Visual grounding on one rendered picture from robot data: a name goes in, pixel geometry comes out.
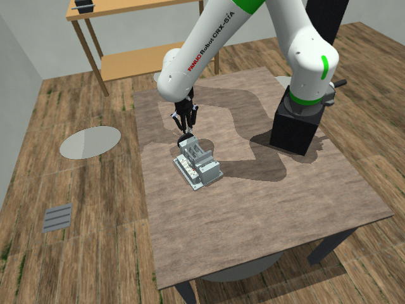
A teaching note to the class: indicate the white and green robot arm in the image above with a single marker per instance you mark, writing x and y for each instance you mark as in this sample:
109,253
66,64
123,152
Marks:
312,60

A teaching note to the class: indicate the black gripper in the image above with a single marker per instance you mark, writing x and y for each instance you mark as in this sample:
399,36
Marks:
184,109

